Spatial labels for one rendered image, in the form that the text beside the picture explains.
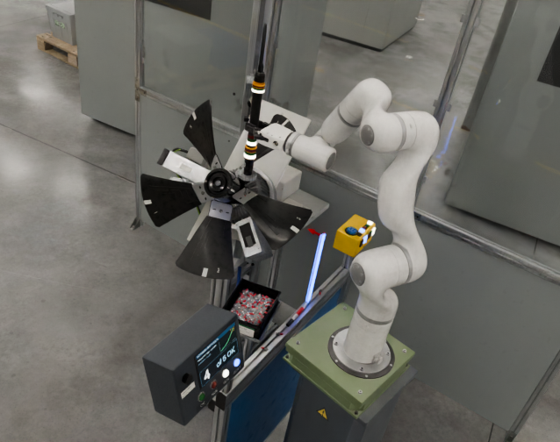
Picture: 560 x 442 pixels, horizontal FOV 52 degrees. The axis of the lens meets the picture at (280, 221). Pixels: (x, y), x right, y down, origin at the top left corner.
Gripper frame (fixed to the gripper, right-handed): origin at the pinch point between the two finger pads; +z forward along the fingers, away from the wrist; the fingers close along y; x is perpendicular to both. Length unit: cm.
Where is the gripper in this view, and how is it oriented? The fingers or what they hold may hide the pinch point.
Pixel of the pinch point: (254, 125)
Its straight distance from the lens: 202.0
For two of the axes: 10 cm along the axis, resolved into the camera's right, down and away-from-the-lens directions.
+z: -8.2, -4.3, 3.7
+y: 5.5, -4.2, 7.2
